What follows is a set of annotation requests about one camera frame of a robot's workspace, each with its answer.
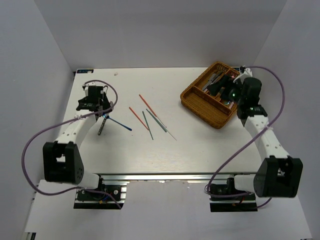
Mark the orange white chopstick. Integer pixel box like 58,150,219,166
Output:
138,94,167,128

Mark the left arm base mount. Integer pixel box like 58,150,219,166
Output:
73,179,128,210

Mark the blue label sticker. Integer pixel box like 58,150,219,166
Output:
76,69,94,74

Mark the teal chopstick right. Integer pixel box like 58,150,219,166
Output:
146,109,168,133

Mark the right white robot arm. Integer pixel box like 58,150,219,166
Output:
205,75,303,200

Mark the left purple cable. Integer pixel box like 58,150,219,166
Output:
21,79,123,210

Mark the blue fork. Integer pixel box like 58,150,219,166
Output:
104,115,132,131

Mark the orange chopstick left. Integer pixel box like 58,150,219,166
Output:
128,106,149,131

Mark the orange wicker cutlery tray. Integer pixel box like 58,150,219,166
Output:
180,61,240,129

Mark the teal chopstick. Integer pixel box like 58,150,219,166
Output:
142,111,154,140
146,109,168,133

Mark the silver patterned table knife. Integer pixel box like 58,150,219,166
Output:
207,72,222,85

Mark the teal chopstick left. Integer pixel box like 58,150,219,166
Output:
142,111,154,140

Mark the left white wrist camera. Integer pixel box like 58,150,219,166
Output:
82,82,96,97

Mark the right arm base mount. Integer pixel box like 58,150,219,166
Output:
204,176,258,213

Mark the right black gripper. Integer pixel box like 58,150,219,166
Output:
206,74,245,106

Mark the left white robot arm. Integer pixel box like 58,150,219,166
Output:
42,84,114,200

